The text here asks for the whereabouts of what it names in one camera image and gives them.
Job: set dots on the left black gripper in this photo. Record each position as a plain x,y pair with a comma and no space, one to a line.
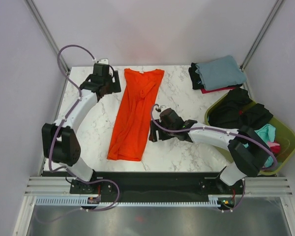
115,87

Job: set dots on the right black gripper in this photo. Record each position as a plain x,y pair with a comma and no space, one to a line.
153,134

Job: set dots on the orange t shirt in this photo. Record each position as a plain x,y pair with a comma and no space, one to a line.
131,129

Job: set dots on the black t shirt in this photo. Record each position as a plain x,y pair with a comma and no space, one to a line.
237,109
195,77

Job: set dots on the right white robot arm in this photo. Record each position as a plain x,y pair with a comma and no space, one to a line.
248,151

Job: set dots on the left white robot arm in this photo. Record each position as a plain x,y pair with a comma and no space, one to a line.
60,143

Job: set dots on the red folded t shirt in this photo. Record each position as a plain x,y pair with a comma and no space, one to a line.
204,91

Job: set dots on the black folded t shirt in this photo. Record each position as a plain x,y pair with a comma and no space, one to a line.
195,77

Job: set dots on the grey-blue folded t shirt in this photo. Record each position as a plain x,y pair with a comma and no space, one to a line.
220,73

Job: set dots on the teal t shirt in bin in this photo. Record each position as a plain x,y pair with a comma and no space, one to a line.
267,134

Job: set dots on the pink garment in bin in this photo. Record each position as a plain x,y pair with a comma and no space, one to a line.
275,149

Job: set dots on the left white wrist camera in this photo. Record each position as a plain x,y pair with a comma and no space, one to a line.
103,61

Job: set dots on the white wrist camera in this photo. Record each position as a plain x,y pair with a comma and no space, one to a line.
160,108
103,61

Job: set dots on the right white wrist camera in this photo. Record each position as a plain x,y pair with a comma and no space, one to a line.
160,108

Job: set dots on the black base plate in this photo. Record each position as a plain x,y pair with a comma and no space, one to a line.
156,186

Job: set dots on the white slotted cable duct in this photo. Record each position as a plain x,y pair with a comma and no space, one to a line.
79,201

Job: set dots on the left aluminium frame post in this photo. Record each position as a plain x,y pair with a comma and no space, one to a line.
42,25

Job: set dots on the aluminium frame post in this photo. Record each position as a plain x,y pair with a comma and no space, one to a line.
42,25
261,34

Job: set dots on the aluminium rail bar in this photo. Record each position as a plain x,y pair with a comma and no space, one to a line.
252,187

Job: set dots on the right aluminium frame post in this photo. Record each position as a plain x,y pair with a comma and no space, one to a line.
261,34

